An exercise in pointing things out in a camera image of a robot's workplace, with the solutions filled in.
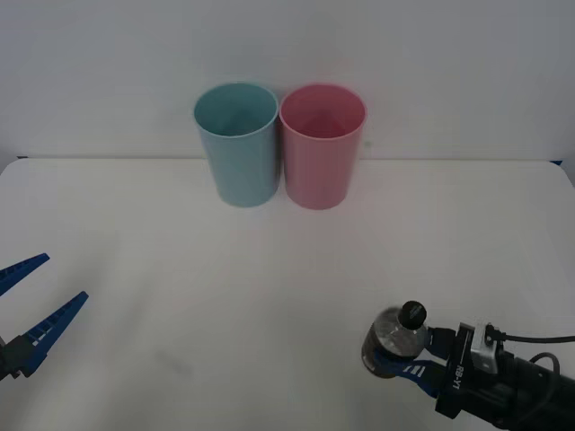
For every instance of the small bottle with black cap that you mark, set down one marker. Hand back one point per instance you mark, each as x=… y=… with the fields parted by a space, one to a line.
x=395 y=336

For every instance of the pale blue plastic bin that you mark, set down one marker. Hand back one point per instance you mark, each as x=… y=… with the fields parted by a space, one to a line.
x=242 y=170

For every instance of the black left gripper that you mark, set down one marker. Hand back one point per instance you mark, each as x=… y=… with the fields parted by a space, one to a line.
x=4 y=361

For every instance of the pink plastic bin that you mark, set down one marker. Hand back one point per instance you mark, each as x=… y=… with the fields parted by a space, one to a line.
x=316 y=175

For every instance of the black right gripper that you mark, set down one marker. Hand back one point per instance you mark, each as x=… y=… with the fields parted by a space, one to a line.
x=462 y=386

